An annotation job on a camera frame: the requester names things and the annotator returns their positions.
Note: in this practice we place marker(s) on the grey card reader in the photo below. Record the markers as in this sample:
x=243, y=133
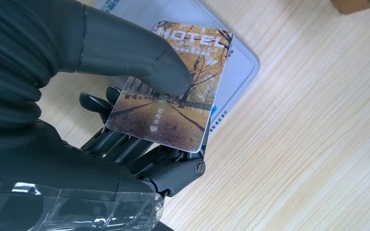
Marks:
x=239, y=67

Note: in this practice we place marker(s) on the wooden slotted card organizer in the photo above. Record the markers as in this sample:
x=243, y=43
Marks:
x=354, y=4

